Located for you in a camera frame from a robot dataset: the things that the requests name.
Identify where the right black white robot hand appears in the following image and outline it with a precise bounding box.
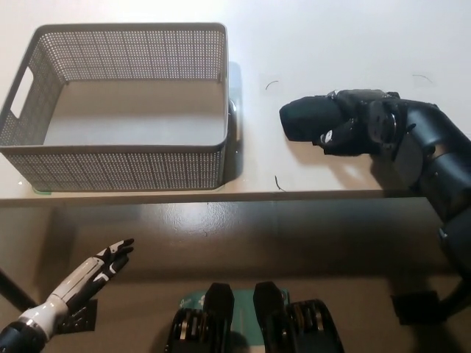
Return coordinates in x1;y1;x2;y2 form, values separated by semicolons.
311;88;402;159

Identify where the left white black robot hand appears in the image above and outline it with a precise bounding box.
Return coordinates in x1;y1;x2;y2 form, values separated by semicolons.
20;238;135;335

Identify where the grey perforated plastic basket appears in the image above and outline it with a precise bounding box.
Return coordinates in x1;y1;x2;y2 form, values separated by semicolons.
0;22;230;193

